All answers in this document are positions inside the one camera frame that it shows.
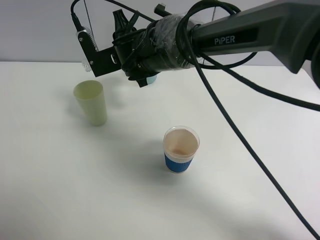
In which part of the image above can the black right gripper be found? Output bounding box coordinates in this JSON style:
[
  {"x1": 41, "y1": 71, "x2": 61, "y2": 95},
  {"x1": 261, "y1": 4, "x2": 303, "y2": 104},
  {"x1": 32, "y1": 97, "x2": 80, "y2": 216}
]
[{"x1": 112, "y1": 9, "x2": 157, "y2": 88}]

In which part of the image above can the pale green plastic cup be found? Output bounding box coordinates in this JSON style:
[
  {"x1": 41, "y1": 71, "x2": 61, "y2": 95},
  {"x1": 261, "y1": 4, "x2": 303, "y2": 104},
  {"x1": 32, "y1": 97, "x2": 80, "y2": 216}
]
[{"x1": 73, "y1": 80, "x2": 107, "y2": 126}]

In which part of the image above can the clear water bottle green label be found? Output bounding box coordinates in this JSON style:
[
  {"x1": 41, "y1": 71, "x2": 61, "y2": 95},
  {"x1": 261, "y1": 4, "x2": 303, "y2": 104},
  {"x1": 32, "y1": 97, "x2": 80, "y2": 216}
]
[{"x1": 81, "y1": 59, "x2": 92, "y2": 72}]

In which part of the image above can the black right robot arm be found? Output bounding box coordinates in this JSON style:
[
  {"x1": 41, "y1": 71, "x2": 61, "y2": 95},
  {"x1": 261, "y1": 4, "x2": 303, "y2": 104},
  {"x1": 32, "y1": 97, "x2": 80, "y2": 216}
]
[{"x1": 113, "y1": 0, "x2": 320, "y2": 84}]

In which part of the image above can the teal plastic cup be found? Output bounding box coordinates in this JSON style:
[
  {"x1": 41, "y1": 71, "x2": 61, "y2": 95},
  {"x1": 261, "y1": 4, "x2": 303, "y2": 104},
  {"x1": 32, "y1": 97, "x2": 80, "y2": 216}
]
[{"x1": 146, "y1": 72, "x2": 158, "y2": 85}]

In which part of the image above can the blue sleeved clear cup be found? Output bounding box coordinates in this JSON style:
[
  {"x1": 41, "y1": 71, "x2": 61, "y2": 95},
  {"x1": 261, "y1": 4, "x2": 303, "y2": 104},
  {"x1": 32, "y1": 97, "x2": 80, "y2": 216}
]
[{"x1": 162, "y1": 126, "x2": 200, "y2": 174}]

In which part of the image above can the black right camera cable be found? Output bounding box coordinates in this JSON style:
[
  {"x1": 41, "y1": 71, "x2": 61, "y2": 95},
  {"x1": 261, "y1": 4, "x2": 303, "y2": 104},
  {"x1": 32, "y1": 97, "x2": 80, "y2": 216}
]
[{"x1": 70, "y1": 0, "x2": 320, "y2": 240}]

